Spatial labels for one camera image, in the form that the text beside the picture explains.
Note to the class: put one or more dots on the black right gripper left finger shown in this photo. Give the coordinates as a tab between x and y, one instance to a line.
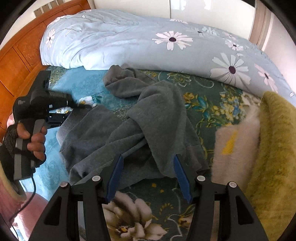
59	220

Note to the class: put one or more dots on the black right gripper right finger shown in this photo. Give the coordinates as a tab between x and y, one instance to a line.
215	206

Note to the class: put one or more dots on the grey sweatshirt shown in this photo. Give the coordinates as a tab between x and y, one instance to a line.
155	129

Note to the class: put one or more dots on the person's left hand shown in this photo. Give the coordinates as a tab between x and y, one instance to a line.
37	144

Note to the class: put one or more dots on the pink trousers leg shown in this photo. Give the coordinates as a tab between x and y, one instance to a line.
13	198

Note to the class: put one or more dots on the orange wooden headboard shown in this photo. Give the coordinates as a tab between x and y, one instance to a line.
20	57

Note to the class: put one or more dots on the yellow and white plush blanket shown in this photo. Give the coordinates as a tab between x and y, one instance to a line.
258	154

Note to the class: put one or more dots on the light blue daisy duvet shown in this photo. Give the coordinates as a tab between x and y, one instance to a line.
96	39

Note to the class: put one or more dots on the teal floral blanket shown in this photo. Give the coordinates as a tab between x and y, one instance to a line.
127	219

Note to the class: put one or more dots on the white black glossy wardrobe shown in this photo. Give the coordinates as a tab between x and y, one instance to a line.
234	16

